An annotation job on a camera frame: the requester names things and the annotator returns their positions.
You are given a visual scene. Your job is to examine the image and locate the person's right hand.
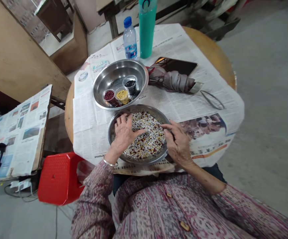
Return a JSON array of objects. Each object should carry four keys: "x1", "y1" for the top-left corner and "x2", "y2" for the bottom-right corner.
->
[{"x1": 159, "y1": 120, "x2": 194, "y2": 168}]

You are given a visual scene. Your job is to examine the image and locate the person's left hand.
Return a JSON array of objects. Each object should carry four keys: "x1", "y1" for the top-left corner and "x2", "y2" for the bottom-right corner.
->
[{"x1": 108, "y1": 113, "x2": 147, "y2": 160}]

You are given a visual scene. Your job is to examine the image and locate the pile of mixed beans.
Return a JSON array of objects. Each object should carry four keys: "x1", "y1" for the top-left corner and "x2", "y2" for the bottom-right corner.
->
[{"x1": 122, "y1": 111, "x2": 167, "y2": 159}]

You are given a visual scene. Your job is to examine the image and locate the steel bowl holding mixed beans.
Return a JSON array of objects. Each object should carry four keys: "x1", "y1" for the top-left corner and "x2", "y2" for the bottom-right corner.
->
[{"x1": 107, "y1": 104, "x2": 175, "y2": 165}]

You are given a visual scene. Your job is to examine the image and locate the plastic cup of yellow beans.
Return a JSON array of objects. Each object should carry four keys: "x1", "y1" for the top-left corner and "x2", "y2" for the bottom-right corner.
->
[{"x1": 115, "y1": 87, "x2": 131, "y2": 105}]

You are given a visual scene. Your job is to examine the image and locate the plastic cup of red beans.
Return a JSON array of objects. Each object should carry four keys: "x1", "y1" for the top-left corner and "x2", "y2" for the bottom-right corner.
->
[{"x1": 103, "y1": 89, "x2": 118, "y2": 107}]

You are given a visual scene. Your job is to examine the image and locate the person's legs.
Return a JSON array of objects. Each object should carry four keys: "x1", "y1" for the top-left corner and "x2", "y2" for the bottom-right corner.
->
[{"x1": 112, "y1": 163, "x2": 227, "y2": 197}]

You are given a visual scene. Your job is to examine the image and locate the plastic cup of black beans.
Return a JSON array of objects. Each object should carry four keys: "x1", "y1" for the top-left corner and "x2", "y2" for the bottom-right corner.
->
[{"x1": 122, "y1": 75, "x2": 138, "y2": 97}]

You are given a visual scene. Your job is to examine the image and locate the steel bowl holding cups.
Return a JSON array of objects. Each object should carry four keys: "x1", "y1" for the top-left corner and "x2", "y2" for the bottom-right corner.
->
[{"x1": 92, "y1": 59, "x2": 149, "y2": 111}]

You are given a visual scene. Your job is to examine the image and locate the folded grey umbrella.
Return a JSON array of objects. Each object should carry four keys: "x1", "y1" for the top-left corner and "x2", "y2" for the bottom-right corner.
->
[{"x1": 146, "y1": 63, "x2": 226, "y2": 111}]

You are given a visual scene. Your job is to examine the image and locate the person's body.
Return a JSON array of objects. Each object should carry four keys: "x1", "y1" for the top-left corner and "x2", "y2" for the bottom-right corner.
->
[{"x1": 111, "y1": 172, "x2": 261, "y2": 239}]

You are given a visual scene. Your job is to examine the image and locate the red plastic stool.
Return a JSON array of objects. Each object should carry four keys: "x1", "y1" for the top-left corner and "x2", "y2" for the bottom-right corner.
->
[{"x1": 37, "y1": 152, "x2": 90, "y2": 206}]

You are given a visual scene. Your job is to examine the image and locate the black smartphone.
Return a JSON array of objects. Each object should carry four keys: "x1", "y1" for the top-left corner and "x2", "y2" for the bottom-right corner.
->
[{"x1": 154, "y1": 56, "x2": 199, "y2": 77}]

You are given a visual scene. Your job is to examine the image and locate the clear water bottle blue cap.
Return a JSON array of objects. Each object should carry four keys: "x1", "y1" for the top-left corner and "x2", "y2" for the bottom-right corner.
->
[{"x1": 123, "y1": 16, "x2": 138, "y2": 60}]

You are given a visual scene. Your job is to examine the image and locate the newspaper table cover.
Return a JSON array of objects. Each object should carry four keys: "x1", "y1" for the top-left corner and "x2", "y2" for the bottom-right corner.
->
[{"x1": 73, "y1": 23, "x2": 245, "y2": 175}]

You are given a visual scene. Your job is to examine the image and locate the side table covered with newspapers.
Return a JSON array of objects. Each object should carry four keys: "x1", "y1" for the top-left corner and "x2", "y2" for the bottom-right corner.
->
[{"x1": 0, "y1": 84, "x2": 53, "y2": 184}]

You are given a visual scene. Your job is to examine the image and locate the teal insulated bottle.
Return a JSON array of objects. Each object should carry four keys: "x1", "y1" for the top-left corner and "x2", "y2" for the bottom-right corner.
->
[{"x1": 138, "y1": 0, "x2": 157, "y2": 59}]

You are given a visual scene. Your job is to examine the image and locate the white power strip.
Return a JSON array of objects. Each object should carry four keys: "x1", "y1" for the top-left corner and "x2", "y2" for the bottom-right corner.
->
[{"x1": 9, "y1": 178, "x2": 33, "y2": 194}]

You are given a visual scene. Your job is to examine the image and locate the large wooden cabinet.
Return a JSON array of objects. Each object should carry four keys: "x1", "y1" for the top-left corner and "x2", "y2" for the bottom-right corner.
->
[{"x1": 0, "y1": 0, "x2": 88, "y2": 103}]

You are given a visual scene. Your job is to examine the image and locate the dark wooden bench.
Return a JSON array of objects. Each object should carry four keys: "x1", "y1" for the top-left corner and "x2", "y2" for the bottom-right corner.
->
[{"x1": 96, "y1": 0, "x2": 242, "y2": 41}]

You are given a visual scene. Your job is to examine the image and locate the dark wooden stool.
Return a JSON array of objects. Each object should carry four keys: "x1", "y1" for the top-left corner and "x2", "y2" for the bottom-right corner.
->
[{"x1": 34, "y1": 0, "x2": 74, "y2": 43}]

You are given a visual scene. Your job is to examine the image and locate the grey cable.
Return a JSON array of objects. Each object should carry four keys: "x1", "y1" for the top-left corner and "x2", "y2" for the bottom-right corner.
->
[{"x1": 4, "y1": 183, "x2": 39, "y2": 202}]

